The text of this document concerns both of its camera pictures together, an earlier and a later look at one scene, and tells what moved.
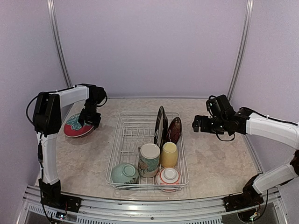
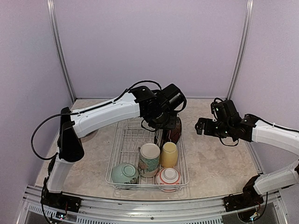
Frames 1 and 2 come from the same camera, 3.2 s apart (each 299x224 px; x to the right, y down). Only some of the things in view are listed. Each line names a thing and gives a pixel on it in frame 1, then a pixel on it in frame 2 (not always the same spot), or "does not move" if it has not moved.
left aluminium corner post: x=53 y=25 does not move
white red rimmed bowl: x=168 y=175 does not move
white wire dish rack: x=148 y=152 does not move
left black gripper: x=96 y=121 → x=152 y=124
